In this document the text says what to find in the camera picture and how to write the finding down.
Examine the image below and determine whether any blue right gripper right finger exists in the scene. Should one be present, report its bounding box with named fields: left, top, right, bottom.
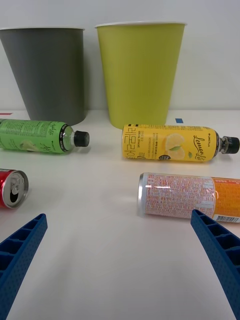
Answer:
left=190, top=209, right=240, bottom=320

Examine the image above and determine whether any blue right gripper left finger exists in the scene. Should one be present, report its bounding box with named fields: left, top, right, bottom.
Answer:
left=0, top=213, right=48, bottom=320

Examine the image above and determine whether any orange and white drink can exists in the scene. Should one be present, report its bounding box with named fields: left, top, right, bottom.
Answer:
left=136, top=172, right=240, bottom=225

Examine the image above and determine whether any red drink can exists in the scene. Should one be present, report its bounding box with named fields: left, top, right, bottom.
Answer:
left=0, top=168, right=29, bottom=210

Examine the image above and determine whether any green label plastic bottle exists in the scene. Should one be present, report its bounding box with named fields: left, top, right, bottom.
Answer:
left=0, top=118, right=90, bottom=154

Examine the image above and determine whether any yellow label plastic bottle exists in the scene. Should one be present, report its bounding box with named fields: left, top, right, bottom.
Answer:
left=121, top=124, right=240, bottom=163

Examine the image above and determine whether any grey plastic waste bin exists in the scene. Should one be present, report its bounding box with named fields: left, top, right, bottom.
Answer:
left=0, top=26, right=88, bottom=127

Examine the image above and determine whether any yellow-green plastic waste bin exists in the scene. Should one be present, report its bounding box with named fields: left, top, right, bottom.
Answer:
left=94, top=21, right=188, bottom=130

